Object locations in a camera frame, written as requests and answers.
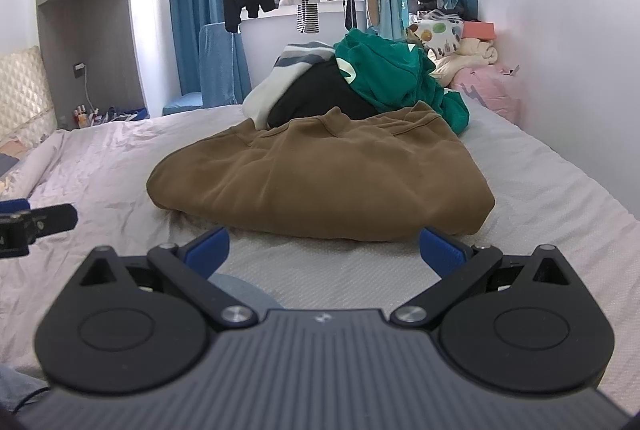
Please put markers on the blue covered chair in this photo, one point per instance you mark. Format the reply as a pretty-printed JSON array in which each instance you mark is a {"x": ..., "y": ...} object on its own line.
[{"x": 220, "y": 60}]

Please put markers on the pale grey duvet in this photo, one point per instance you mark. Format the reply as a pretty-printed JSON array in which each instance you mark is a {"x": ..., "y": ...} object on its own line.
[{"x": 37, "y": 160}]

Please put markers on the bed with pale sheet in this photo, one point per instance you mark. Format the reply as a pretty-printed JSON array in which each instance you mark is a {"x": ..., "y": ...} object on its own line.
[{"x": 525, "y": 200}]

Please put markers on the wall charger plug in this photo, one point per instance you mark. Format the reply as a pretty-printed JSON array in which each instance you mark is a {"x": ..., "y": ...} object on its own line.
[{"x": 79, "y": 70}]

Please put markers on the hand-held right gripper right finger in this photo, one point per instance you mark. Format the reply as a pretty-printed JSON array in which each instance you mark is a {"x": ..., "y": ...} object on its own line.
[{"x": 440, "y": 253}]

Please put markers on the row of cosmetic bottles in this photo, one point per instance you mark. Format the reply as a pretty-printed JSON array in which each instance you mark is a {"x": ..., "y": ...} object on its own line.
[{"x": 85, "y": 116}]

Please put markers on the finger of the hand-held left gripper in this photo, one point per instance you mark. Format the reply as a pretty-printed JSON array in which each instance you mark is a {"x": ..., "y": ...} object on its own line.
[
  {"x": 55, "y": 217},
  {"x": 12, "y": 205}
]

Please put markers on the polka dot pillow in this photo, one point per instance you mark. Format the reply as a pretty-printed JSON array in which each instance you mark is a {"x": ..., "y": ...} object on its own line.
[{"x": 440, "y": 35}]

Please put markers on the pastel patchwork pillow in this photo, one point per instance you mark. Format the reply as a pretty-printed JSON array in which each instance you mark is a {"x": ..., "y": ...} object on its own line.
[{"x": 11, "y": 160}]

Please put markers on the cluttered nightstand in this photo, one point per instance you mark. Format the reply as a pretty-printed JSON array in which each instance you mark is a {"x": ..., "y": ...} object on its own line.
[{"x": 120, "y": 116}]

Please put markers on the cream quilted headboard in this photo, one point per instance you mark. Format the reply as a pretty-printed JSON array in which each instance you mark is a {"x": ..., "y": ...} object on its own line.
[{"x": 25, "y": 95}]

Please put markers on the pink pillow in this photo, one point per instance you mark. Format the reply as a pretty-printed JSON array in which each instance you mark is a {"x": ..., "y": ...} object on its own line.
[{"x": 487, "y": 90}]

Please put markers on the cream blanket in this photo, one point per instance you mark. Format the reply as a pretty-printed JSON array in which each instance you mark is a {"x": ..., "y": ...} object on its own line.
[{"x": 465, "y": 58}]

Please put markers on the brown hoodie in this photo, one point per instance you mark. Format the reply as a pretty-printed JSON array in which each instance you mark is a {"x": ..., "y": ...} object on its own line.
[{"x": 325, "y": 180}]

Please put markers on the green hoodie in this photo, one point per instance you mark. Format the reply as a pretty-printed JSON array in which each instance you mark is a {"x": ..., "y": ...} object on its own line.
[{"x": 390, "y": 75}]

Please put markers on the pink box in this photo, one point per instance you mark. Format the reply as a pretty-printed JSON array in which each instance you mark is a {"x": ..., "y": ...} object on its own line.
[{"x": 477, "y": 30}]

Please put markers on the cream and grey striped garment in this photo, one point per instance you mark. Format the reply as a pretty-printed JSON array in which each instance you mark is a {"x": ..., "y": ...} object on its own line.
[{"x": 265, "y": 95}]

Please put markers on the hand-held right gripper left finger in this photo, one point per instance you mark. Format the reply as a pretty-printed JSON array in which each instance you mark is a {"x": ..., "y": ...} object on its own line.
[{"x": 207, "y": 253}]

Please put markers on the grey and white wardrobe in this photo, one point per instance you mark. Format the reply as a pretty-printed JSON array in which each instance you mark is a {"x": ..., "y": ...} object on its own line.
[{"x": 110, "y": 40}]

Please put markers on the hanging striped garment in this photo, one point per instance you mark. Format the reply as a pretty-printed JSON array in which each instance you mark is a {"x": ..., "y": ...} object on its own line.
[{"x": 308, "y": 18}]

